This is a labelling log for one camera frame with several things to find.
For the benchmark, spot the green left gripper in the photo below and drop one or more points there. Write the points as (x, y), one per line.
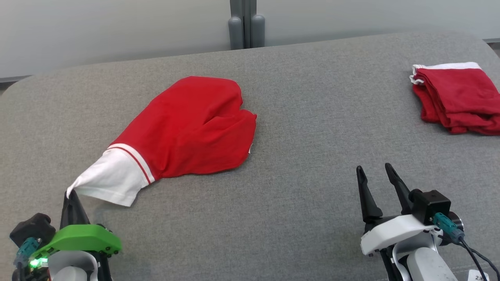
(82, 237)

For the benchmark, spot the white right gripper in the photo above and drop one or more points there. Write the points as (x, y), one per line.
(394, 230)

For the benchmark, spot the dark red garment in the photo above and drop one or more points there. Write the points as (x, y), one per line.
(457, 97)

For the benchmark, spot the red white-sleeved shirt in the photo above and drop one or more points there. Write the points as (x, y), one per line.
(187, 128)

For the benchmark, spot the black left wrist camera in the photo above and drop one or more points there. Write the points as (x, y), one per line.
(33, 228)

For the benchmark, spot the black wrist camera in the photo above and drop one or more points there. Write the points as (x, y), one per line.
(33, 228)
(429, 205)

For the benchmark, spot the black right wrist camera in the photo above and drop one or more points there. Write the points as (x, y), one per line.
(429, 205)

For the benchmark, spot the grey partition post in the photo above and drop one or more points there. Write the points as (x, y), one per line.
(236, 31)

